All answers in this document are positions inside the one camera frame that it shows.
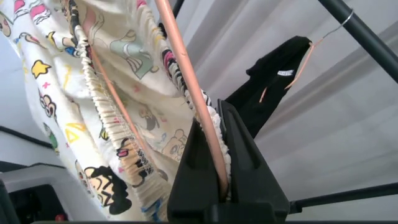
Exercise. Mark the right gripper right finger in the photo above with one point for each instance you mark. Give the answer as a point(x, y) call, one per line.
point(255, 186)

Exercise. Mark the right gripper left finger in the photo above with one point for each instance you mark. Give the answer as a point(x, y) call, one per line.
point(192, 186)

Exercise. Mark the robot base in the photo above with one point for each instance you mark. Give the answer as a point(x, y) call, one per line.
point(34, 193)

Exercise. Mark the black garment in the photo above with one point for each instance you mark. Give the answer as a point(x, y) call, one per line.
point(267, 84)

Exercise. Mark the white curtain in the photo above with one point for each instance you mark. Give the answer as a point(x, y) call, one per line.
point(326, 124)

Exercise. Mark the cream printed garment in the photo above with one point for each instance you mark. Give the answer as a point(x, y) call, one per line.
point(62, 93)

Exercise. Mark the pink clothes hanger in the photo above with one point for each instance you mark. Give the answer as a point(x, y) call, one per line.
point(186, 77)
point(303, 65)

